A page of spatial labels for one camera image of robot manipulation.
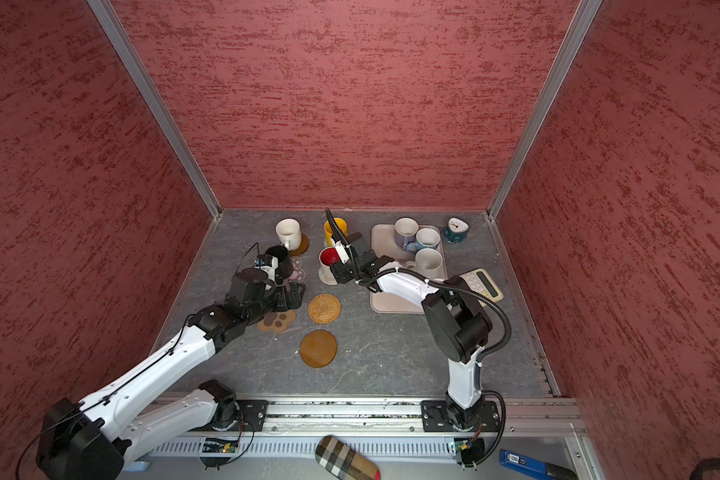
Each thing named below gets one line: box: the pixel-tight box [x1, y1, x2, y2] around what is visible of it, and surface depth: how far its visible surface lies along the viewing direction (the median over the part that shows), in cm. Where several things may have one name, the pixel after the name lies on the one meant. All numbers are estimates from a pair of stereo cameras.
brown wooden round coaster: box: [300, 329, 338, 369], surface depth 87 cm
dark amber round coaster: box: [288, 233, 309, 257], surface depth 109 cm
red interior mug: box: [318, 246, 341, 286], surface depth 99 cm
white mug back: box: [394, 217, 419, 251], surface depth 109 cm
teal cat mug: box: [443, 217, 469, 244], surface depth 112 cm
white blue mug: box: [406, 228, 441, 253], surface depth 105 cm
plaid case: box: [315, 435, 381, 480], surface depth 67 cm
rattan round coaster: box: [308, 293, 341, 325], surface depth 95 cm
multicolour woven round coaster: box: [318, 266, 338, 285], surface depth 102 cm
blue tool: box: [499, 449, 578, 480], surface depth 67 cm
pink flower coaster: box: [288, 256, 307, 283], surface depth 103 cm
